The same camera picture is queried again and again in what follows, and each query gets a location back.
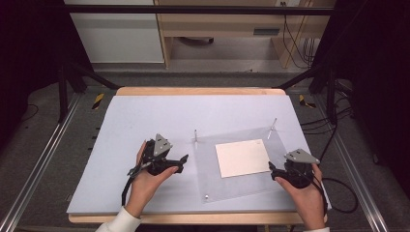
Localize light wooden desk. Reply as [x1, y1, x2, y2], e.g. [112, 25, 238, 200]
[154, 0, 337, 70]

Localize black horizontal frame bar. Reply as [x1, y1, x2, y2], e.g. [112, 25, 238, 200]
[62, 4, 335, 16]

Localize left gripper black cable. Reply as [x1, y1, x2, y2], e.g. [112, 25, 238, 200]
[121, 141, 153, 207]

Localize black curtain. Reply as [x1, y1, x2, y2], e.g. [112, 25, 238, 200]
[0, 0, 95, 151]
[309, 0, 410, 196]

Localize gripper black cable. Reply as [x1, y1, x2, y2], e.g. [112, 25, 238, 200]
[121, 141, 153, 207]
[299, 167, 360, 223]

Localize clear acrylic photo frame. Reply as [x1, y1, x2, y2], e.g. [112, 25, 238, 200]
[192, 117, 291, 205]

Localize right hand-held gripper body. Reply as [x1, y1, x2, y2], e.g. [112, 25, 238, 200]
[276, 148, 321, 189]

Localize aluminium floor rail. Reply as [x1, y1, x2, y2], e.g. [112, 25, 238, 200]
[312, 94, 390, 232]
[0, 92, 82, 232]

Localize black cables by desk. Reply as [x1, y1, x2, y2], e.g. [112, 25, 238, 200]
[279, 1, 316, 70]

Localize person's left hand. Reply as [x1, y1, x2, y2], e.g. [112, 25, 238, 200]
[125, 141, 180, 218]

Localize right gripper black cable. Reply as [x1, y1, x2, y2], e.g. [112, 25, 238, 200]
[299, 167, 360, 223]

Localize white-backed picture card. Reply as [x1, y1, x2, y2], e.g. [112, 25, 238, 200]
[215, 138, 271, 179]

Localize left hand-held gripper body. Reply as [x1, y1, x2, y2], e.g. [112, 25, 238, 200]
[127, 133, 183, 177]

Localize black floor cables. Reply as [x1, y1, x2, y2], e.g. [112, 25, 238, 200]
[300, 96, 355, 136]

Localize pale table mat board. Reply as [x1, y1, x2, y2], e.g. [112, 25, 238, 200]
[66, 94, 333, 216]

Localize person's right hand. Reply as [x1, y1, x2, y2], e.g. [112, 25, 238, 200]
[274, 162, 327, 231]

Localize thin black floor cable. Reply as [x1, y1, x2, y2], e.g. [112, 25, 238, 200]
[20, 102, 40, 123]

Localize black metal stand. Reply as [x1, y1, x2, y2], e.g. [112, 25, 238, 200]
[276, 62, 338, 126]
[57, 61, 121, 124]

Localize white cabinet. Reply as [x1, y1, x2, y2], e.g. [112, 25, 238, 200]
[63, 0, 165, 64]

